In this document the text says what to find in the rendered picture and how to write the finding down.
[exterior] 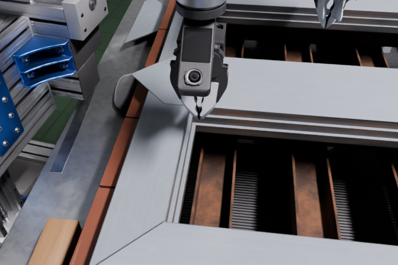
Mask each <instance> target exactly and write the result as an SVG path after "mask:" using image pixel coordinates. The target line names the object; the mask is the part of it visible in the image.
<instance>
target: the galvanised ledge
mask: <svg viewBox="0 0 398 265"><path fill-rule="evenodd" d="M158 1H159V2H161V3H162V4H164V5H166V6H168V3H169V0H158ZM144 2H145V0H132V2H131V4H130V5H129V7H128V9H127V11H126V13H125V14H124V17H123V19H122V20H121V23H120V24H119V26H118V28H117V30H116V32H115V33H114V35H113V37H112V39H111V41H110V43H109V45H108V47H107V49H106V51H105V52H104V54H103V56H102V58H101V60H100V62H99V63H98V66H97V68H98V73H99V79H100V81H99V82H98V84H97V85H96V87H94V89H93V90H95V94H94V96H93V99H92V101H91V104H90V106H89V108H88V111H87V113H86V115H85V118H84V121H83V123H82V125H81V128H80V130H79V132H78V135H77V138H76V140H75V143H74V145H73V147H72V150H71V152H70V155H69V157H68V160H67V162H66V164H65V167H64V169H63V172H62V173H50V170H51V168H52V165H53V163H54V161H55V159H56V156H57V154H58V152H59V150H60V147H61V145H62V143H63V140H64V139H65V136H66V134H67V131H68V129H69V127H70V125H71V123H72V120H73V118H74V116H75V114H76V111H77V109H78V106H79V104H80V102H81V100H79V101H78V103H77V105H76V107H75V109H74V110H73V112H72V115H71V116H70V118H69V120H68V122H67V124H66V126H65V128H64V129H63V131H62V133H61V135H60V137H59V139H58V141H57V143H56V145H55V147H54V148H53V150H52V152H51V154H50V156H49V158H48V159H47V161H46V164H45V165H44V167H43V169H42V171H41V173H40V175H39V177H38V178H37V180H36V182H35V184H34V186H33V188H32V190H31V192H30V194H29V195H28V197H27V199H26V201H25V203H24V205H23V207H22V208H21V210H20V213H19V214H18V216H17V218H16V220H15V222H14V224H13V225H12V227H11V229H10V231H9V233H8V235H7V237H6V239H5V241H4V243H3V244H2V246H1V248H0V265H28V262H29V261H30V258H31V256H32V254H33V251H34V249H35V247H36V245H37V242H38V240H39V238H40V236H41V233H42V231H43V229H44V226H45V224H46V222H47V220H48V218H59V219H71V220H78V221H79V223H80V226H81V229H83V227H84V224H85V221H86V219H87V216H88V214H89V210H90V209H91V205H92V203H93V201H94V198H95V195H96V192H97V190H98V188H100V182H101V179H102V176H103V174H104V172H105V168H106V166H107V163H108V161H109V159H110V155H111V153H112V150H113V148H114V145H115V142H116V140H117V137H118V134H119V132H120V130H121V126H122V124H123V121H124V119H125V117H126V114H124V113H123V112H122V111H121V109H119V108H117V107H116V105H115V103H114V94H115V89H116V86H117V83H118V81H119V79H120V78H121V77H122V76H124V75H129V74H132V73H134V72H136V71H138V70H140V69H144V67H145V64H146V61H147V58H148V56H149V53H150V50H151V48H152V45H153V42H154V40H155V37H156V35H157V33H154V34H151V35H149V36H146V37H143V38H140V39H138V40H136V41H132V42H131V43H128V44H127V43H126V44H124V42H125V40H126V38H127V36H128V34H129V32H130V30H131V28H132V26H133V24H134V22H135V20H136V18H137V16H138V14H139V12H140V10H141V8H142V6H143V4H144Z"/></svg>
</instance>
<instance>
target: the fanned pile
mask: <svg viewBox="0 0 398 265"><path fill-rule="evenodd" d="M166 8H167V6H166V5H164V4H162V3H161V2H159V1H158V0H145V2H144V4H143V6H142V8H141V10H140V12H139V14H138V16H137V18H136V20H135V22H134V24H133V26H132V28H131V30H130V32H129V34H128V36H127V38H126V40H125V42H124V44H126V43H127V44H128V43H131V42H132V41H136V40H138V39H140V38H143V37H146V36H149V35H151V34H154V33H157V32H158V29H159V27H160V24H161V22H162V19H163V16H164V14H165V11H166Z"/></svg>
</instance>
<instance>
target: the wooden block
mask: <svg viewBox="0 0 398 265"><path fill-rule="evenodd" d="M81 232H82V229H81V226H80V223H79V221H78V220H71V219H59V218H48V220H47V222H46V224H45V226H44V229H43V231H42V233H41V236H40V238H39V240H38V242H37V245H36V247H35V249H34V251H33V254H32V256H31V258H30V261H29V262H28V265H69V263H70V261H71V258H72V256H73V252H74V251H75V248H76V245H77V243H78V240H79V237H80V234H81Z"/></svg>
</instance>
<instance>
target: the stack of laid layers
mask: <svg viewBox="0 0 398 265"><path fill-rule="evenodd" d="M216 22H219V23H226V24H245V25H264V26H275V27H295V28H315V29H326V30H345V31H365V32H376V33H396V34H398V13H392V12H371V11H350V10H343V16H342V19H341V21H340V22H338V21H337V20H336V21H335V22H334V23H333V24H332V25H330V26H329V27H328V28H323V27H322V25H321V23H320V22H319V19H318V16H317V11H316V8H295V7H274V6H262V5H241V4H226V11H225V13H224V14H223V15H221V16H219V17H217V18H216ZM196 131H198V132H205V133H219V134H234V135H248V136H256V137H269V138H283V139H292V140H306V141H320V142H327V143H341V144H356V145H364V146H377V147H391V148H398V122H383V121H368V120H360V119H345V118H331V117H316V116H308V115H293V114H278V113H270V112H255V111H241V110H233V109H219V108H214V109H213V110H212V111H211V112H210V113H209V114H208V115H207V116H206V117H205V118H204V119H202V120H200V119H195V118H194V117H193V116H192V115H191V114H190V113H189V112H188V116H187V121H186V125H185V130H184V136H183V139H182V144H181V150H180V154H179V159H178V164H177V167H176V173H175V178H174V184H173V187H172V192H171V198H170V201H169V206H168V212H167V215H166V221H164V222H173V223H179V222H180V218H181V211H182V205H183V201H184V195H185V188H186V185H187V179H188V172H189V168H190V162H191V156H192V149H193V145H194V139H195V133H196Z"/></svg>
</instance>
